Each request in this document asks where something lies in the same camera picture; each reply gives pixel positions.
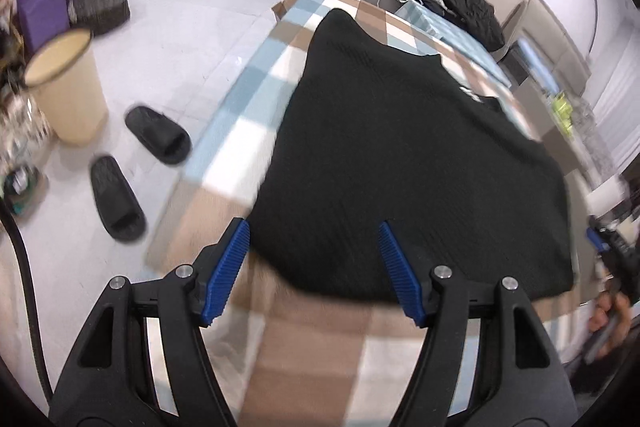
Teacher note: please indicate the green plush toy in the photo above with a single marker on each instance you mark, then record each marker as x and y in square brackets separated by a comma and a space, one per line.
[561, 107]

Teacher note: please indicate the blue and white checked tablecloth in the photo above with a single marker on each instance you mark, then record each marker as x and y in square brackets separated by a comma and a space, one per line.
[435, 27]

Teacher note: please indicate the black knit sweater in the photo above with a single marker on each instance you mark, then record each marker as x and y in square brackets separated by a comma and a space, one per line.
[400, 147]

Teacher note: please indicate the brown and blue checked tablecloth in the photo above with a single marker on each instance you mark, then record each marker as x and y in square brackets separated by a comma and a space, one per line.
[310, 347]

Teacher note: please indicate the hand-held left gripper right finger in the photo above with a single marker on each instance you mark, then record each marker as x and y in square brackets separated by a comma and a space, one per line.
[402, 274]

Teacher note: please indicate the light blue pillow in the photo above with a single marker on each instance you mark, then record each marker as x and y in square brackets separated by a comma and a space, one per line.
[540, 67]

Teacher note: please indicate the beige padded headboard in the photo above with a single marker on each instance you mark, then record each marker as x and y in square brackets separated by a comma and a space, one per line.
[515, 27]

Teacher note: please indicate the black slipper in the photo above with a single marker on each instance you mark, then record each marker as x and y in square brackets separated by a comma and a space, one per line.
[155, 134]
[117, 202]

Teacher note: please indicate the white curtain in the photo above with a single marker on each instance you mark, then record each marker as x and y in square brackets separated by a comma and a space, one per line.
[615, 107]

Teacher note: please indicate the purple bag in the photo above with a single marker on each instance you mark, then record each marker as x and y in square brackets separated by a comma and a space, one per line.
[42, 2]

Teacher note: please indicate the black padded jacket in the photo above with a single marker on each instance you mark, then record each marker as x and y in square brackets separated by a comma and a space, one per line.
[465, 2]

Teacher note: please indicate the cream waste bin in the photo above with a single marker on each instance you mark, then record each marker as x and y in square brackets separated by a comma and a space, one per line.
[70, 102]

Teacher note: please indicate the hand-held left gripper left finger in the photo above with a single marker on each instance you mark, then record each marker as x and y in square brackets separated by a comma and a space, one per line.
[225, 272]

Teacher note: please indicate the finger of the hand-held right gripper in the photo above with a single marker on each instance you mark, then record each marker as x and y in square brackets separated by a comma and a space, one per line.
[596, 239]

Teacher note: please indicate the person's right hand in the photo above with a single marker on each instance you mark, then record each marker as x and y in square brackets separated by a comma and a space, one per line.
[617, 322]

